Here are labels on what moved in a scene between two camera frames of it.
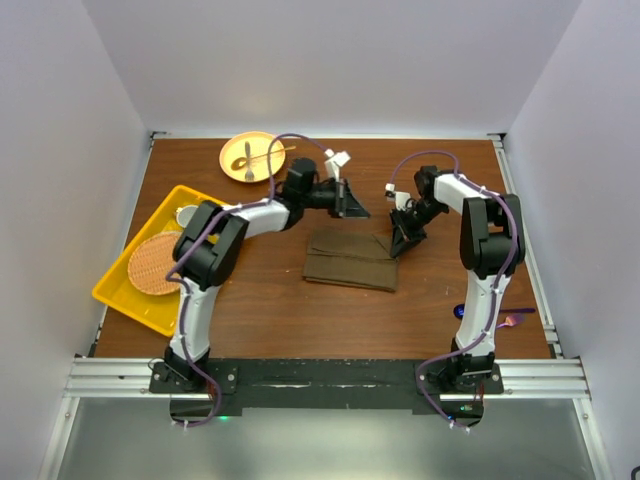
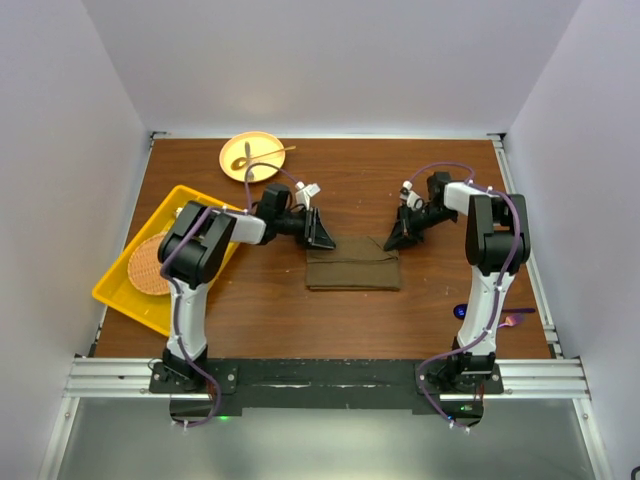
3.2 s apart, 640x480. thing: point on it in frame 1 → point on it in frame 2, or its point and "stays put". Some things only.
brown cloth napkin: x=351 y=259 stays put
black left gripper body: x=326 y=197 → x=300 y=225
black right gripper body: x=411 y=222 stays put
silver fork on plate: x=248 y=174 stays put
